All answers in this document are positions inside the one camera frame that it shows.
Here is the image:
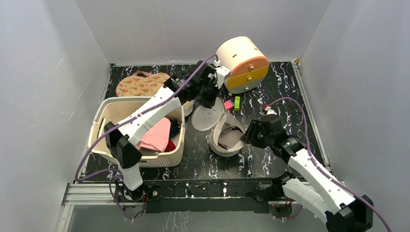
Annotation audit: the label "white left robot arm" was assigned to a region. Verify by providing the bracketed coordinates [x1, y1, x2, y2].
[103, 61, 226, 201]

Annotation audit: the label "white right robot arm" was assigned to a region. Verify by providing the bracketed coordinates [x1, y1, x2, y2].
[241, 114, 373, 232]

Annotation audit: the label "blue-trimmed white mesh laundry bag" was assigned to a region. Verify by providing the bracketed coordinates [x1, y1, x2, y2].
[183, 100, 195, 117]

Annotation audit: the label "pink block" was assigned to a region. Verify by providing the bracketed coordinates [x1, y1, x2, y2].
[224, 101, 234, 110]

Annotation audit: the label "green block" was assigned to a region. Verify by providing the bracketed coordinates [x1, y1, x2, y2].
[234, 96, 240, 111]

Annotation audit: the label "dark clothes in basket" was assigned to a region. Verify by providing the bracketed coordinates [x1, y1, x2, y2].
[164, 120, 181, 152]

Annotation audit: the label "cream round drawer cabinet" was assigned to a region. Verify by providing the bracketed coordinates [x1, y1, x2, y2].
[216, 36, 269, 94]

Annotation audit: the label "pink cloth in basket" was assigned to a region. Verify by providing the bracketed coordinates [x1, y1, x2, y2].
[136, 117, 171, 152]

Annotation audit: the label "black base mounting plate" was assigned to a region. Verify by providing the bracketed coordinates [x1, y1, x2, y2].
[113, 178, 293, 218]

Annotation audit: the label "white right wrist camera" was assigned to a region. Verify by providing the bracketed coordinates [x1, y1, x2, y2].
[264, 105, 277, 116]

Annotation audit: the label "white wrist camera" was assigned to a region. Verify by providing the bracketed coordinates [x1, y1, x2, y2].
[213, 60, 231, 89]
[264, 105, 277, 116]

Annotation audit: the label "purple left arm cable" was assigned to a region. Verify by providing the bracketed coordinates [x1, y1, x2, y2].
[74, 54, 219, 184]

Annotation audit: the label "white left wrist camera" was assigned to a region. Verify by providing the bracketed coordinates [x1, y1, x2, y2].
[213, 60, 231, 89]

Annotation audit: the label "aluminium table edge rail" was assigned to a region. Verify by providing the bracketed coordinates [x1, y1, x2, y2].
[58, 182, 148, 232]

